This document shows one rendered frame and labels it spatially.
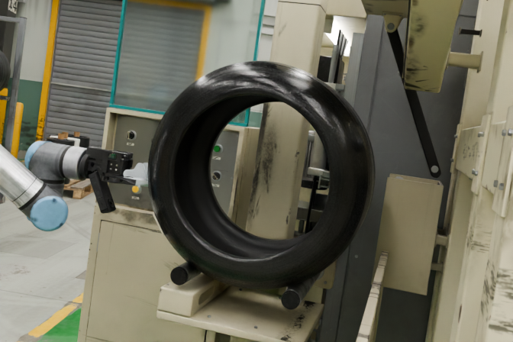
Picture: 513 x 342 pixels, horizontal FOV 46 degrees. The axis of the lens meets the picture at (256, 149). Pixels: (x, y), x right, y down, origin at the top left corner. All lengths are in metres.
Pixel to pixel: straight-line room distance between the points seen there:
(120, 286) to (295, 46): 1.15
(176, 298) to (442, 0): 0.91
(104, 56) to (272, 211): 9.46
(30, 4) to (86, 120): 2.25
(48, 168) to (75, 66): 9.58
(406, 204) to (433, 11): 0.60
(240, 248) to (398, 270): 0.43
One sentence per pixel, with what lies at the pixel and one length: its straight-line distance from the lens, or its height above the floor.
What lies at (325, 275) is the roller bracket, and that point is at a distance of 1.79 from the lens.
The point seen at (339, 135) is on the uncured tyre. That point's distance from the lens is 1.39.
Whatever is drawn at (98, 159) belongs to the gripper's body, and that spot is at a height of 1.14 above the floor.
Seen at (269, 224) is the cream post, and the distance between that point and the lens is 1.82.
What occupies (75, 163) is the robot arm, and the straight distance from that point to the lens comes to 1.69.
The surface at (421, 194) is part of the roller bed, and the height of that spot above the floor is 1.17.
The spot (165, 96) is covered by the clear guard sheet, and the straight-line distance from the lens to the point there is 2.30.
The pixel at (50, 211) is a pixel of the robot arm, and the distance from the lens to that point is 1.61.
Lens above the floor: 1.31
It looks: 3 degrees down
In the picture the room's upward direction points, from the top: 8 degrees clockwise
